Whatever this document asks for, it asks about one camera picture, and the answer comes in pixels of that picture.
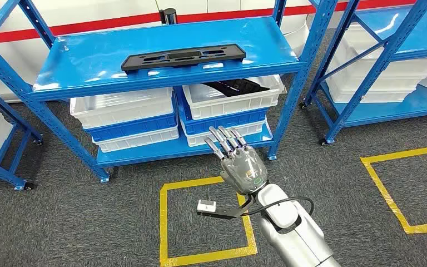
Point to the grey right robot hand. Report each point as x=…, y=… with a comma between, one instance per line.
x=244, y=169

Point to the long black plastic frame part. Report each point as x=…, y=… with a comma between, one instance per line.
x=184, y=59

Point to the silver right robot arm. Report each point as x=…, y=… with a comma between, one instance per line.
x=294, y=239

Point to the blue metal shelf rack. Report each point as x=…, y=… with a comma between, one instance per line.
x=22, y=123
x=412, y=33
x=88, y=62

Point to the blue plastic bin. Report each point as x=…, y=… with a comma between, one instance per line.
x=132, y=128
x=221, y=123

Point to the yellow floor tape square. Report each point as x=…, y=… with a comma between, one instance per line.
x=163, y=228
x=383, y=184

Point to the white car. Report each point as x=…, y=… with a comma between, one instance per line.
x=88, y=11

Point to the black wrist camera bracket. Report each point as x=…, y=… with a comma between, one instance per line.
x=235, y=213

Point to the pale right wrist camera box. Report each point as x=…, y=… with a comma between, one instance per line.
x=206, y=205

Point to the black stanchion post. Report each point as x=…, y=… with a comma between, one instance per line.
x=169, y=16

